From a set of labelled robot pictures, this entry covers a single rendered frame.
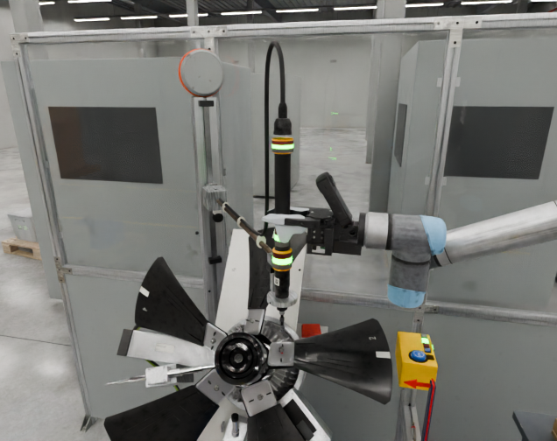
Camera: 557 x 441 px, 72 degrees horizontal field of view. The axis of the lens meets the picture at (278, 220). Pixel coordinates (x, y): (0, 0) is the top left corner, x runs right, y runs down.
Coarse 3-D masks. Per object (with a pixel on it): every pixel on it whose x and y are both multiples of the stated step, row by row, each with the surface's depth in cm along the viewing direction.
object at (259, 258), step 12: (252, 240) 111; (300, 240) 99; (252, 252) 110; (264, 252) 105; (252, 264) 108; (264, 264) 103; (252, 276) 106; (264, 276) 100; (252, 288) 104; (264, 288) 99; (252, 300) 102; (264, 300) 97
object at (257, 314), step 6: (252, 312) 101; (258, 312) 98; (246, 318) 102; (258, 318) 96; (246, 324) 101; (252, 324) 98; (258, 324) 95; (246, 330) 100; (252, 330) 97; (258, 330) 94
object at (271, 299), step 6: (270, 258) 88; (270, 264) 88; (270, 270) 87; (270, 276) 89; (270, 282) 90; (270, 288) 90; (270, 294) 88; (294, 294) 88; (270, 300) 86; (276, 300) 85; (282, 300) 85; (288, 300) 85; (294, 300) 86; (276, 306) 85; (282, 306) 85; (288, 306) 85
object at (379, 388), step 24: (312, 336) 99; (336, 336) 97; (360, 336) 96; (384, 336) 95; (312, 360) 90; (336, 360) 90; (360, 360) 90; (384, 360) 90; (360, 384) 85; (384, 384) 85
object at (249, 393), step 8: (256, 384) 93; (264, 384) 94; (248, 392) 90; (256, 392) 92; (264, 392) 93; (272, 392) 94; (248, 400) 89; (256, 400) 90; (264, 400) 92; (272, 400) 93; (248, 408) 88; (256, 408) 89; (264, 408) 91
